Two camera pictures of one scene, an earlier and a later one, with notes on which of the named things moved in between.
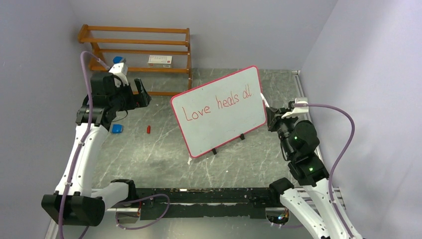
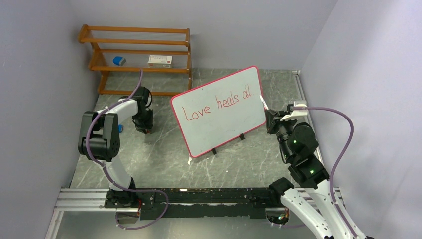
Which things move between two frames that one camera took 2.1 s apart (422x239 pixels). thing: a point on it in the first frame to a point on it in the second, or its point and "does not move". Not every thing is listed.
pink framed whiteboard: [212, 113] does not move
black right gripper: [274, 117] does not move
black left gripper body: [120, 98] to [145, 119]
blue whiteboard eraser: [117, 59] does not move
